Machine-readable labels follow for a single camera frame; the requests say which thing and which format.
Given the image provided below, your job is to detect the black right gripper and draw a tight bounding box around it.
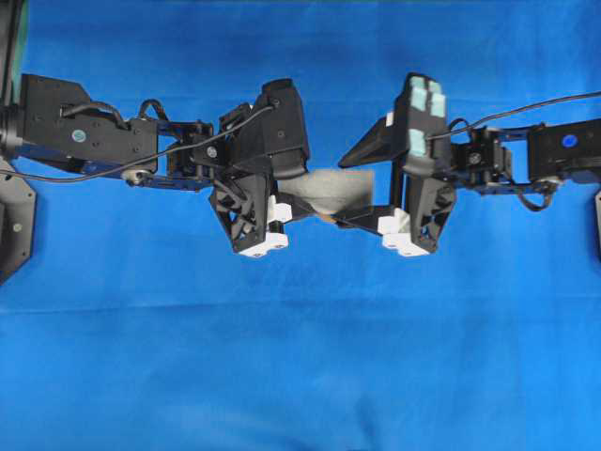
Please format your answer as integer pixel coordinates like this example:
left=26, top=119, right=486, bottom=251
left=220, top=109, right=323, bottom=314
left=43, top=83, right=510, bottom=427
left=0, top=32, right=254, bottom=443
left=335, top=116, right=456, bottom=257

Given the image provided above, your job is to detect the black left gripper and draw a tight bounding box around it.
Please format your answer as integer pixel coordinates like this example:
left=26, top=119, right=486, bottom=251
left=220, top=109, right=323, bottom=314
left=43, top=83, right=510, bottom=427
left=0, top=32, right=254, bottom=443
left=208, top=102, right=377, bottom=258

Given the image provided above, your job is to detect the grey orange sponge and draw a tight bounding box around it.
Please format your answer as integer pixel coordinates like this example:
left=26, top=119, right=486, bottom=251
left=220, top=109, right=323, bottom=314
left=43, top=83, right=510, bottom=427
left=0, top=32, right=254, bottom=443
left=284, top=169, right=375, bottom=197

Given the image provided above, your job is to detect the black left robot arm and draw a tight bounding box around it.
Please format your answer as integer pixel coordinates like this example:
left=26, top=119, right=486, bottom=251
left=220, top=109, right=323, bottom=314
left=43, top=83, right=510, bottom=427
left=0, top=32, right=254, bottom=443
left=1, top=75, right=374, bottom=279

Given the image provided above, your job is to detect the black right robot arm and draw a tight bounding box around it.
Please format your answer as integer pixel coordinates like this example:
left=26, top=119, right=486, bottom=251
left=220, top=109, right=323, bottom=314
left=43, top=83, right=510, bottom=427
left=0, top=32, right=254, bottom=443
left=333, top=118, right=600, bottom=257

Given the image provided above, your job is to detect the blue table cloth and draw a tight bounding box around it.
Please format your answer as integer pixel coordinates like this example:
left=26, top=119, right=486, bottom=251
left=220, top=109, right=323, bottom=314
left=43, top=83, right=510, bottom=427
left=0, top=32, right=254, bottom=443
left=1, top=1, right=600, bottom=450

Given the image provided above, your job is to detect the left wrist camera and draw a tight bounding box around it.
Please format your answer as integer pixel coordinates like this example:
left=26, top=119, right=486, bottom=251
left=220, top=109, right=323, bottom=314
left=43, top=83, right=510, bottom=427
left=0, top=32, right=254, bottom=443
left=239, top=78, right=310, bottom=180

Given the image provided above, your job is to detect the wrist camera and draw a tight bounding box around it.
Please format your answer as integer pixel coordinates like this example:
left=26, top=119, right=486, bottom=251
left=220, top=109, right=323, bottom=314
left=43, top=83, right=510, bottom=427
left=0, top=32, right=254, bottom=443
left=392, top=72, right=450, bottom=178
left=239, top=78, right=310, bottom=180

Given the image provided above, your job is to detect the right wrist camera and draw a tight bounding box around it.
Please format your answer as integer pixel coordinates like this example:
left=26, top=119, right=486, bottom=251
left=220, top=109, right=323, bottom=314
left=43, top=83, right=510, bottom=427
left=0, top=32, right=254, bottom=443
left=392, top=72, right=450, bottom=178

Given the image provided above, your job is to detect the right black cable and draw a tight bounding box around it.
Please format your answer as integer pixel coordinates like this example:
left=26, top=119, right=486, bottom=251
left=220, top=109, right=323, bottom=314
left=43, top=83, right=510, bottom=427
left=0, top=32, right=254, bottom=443
left=424, top=91, right=601, bottom=141

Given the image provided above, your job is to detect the black cable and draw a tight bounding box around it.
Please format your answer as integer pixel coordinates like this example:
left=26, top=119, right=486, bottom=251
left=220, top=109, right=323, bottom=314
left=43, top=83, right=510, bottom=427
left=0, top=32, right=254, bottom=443
left=0, top=103, right=276, bottom=184
left=424, top=91, right=601, bottom=141

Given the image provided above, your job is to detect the left black cable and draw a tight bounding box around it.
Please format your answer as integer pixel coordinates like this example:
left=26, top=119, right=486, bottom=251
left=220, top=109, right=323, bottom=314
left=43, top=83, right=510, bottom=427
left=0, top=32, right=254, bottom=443
left=0, top=103, right=276, bottom=184

